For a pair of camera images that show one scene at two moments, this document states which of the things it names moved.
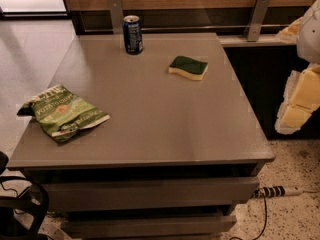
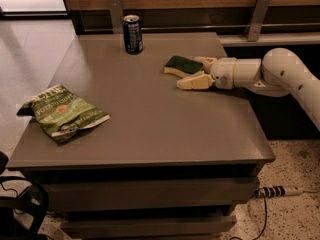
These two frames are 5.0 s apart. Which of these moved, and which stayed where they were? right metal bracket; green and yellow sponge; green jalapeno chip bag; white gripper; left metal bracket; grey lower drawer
Moved: white gripper; green and yellow sponge
Stayed: left metal bracket; green jalapeno chip bag; right metal bracket; grey lower drawer
